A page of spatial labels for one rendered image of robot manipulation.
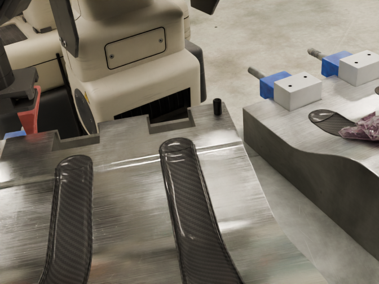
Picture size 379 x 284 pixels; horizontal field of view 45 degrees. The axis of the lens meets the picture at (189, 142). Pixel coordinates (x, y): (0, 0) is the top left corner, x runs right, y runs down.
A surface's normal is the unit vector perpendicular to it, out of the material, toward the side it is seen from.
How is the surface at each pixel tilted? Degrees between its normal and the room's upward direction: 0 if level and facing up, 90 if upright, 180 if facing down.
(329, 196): 90
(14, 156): 0
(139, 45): 98
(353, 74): 90
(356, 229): 90
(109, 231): 2
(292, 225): 0
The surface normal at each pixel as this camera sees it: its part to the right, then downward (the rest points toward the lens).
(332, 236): -0.11, -0.82
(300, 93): 0.44, 0.47
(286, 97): -0.89, 0.33
